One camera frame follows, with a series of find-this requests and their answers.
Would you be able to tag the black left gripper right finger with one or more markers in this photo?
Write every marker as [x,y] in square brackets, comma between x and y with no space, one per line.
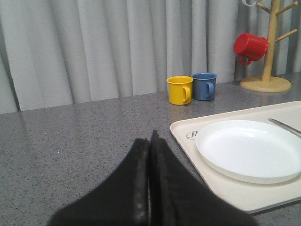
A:
[178,199]

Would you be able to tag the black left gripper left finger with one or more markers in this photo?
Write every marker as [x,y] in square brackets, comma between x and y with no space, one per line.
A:
[120,200]

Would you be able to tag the white round plate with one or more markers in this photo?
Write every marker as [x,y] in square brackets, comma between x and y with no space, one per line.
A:
[250,151]

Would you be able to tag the steel fork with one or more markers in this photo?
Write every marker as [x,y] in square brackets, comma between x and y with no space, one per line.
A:
[286,127]

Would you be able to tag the beige rabbit serving tray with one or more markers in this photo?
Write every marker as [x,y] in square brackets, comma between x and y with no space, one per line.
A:
[246,196]

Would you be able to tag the yellow enamel mug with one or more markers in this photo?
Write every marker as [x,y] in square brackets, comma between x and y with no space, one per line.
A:
[180,90]

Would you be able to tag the blue enamel mug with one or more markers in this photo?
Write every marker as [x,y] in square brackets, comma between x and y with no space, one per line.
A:
[204,86]

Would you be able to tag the wooden mug tree stand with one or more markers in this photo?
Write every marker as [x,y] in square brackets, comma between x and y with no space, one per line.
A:
[266,82]

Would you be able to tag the grey pleated curtain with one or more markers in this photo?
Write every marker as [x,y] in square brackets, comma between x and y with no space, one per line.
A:
[59,52]

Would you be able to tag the red enamel mug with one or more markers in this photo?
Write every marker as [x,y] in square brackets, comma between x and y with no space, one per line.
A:
[250,48]

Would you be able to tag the white mug on stand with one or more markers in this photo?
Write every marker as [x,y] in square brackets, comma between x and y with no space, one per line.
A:
[249,3]

